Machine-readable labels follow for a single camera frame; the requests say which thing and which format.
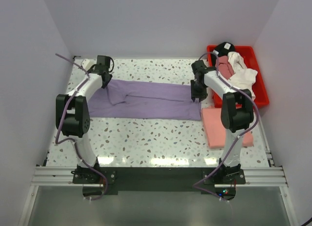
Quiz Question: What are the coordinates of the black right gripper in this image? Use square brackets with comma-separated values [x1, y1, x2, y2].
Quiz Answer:
[191, 79, 208, 102]

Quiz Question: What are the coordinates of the lavender purple t-shirt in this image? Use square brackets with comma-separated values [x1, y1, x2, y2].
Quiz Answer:
[88, 80, 201, 121]

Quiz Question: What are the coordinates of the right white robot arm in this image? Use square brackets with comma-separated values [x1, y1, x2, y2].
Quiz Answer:
[191, 60, 254, 184]

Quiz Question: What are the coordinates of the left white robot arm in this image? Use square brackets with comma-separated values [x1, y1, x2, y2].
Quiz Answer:
[55, 55, 115, 183]

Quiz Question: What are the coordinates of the dusty pink t-shirt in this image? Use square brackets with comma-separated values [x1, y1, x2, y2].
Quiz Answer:
[216, 56, 234, 80]

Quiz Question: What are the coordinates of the folded salmon pink t-shirt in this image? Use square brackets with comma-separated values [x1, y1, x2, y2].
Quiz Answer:
[201, 106, 254, 149]

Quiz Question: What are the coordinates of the white printed t-shirt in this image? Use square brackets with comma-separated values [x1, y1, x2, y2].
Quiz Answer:
[228, 52, 258, 100]

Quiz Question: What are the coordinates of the black t-shirt with label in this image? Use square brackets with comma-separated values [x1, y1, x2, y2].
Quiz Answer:
[213, 42, 236, 58]

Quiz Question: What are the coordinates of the red plastic bin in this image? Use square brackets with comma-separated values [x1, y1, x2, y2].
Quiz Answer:
[206, 45, 270, 109]

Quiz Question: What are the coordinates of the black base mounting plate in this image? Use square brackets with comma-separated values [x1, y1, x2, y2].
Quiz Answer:
[71, 166, 246, 199]

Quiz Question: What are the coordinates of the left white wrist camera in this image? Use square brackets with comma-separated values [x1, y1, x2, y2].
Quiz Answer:
[81, 59, 94, 70]

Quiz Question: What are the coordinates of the aluminium extrusion rail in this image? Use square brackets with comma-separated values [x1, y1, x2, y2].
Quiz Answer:
[31, 166, 288, 187]

